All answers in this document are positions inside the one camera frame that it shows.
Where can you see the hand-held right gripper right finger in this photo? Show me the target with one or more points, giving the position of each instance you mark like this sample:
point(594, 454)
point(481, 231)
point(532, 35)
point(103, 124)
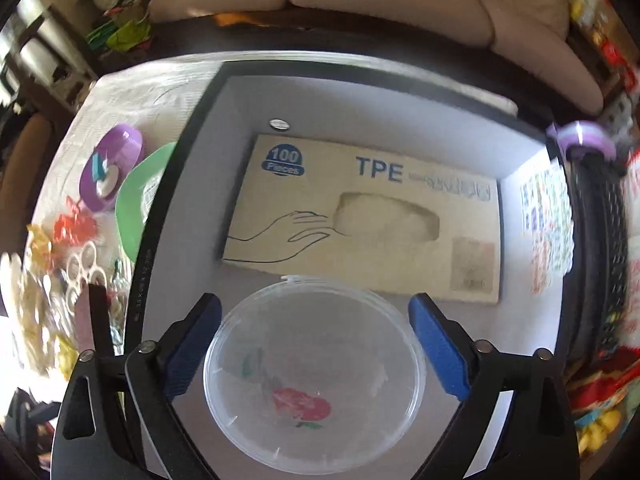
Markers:
point(442, 350)

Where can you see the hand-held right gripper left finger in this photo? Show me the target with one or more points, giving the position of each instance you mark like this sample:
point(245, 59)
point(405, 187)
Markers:
point(192, 355)

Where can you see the cardboard glove box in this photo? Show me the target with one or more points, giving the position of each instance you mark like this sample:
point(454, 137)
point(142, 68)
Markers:
point(375, 210)

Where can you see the black storage box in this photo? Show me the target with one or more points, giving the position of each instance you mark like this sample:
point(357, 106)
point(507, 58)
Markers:
point(350, 105)

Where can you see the green plastic plate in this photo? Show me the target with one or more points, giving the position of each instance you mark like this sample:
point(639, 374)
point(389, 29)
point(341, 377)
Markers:
point(132, 215)

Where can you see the red plastic clips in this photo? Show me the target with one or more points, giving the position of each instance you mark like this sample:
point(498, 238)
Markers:
point(70, 222)

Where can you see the small teal white gadget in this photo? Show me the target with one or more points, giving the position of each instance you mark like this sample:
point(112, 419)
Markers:
point(106, 180)

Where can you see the black remote control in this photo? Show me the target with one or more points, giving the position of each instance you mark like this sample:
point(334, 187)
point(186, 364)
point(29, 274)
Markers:
point(605, 240)

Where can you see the purple plastic plate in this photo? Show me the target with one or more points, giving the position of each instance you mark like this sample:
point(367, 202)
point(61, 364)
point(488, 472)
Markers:
point(122, 150)

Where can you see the brown armchair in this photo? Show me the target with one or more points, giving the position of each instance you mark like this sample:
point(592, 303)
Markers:
point(25, 160)

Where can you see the green shopping bag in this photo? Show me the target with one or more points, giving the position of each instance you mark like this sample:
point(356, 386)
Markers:
point(120, 35)

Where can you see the dark wooden chair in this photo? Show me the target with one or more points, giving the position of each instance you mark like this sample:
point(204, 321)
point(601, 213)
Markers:
point(45, 50)

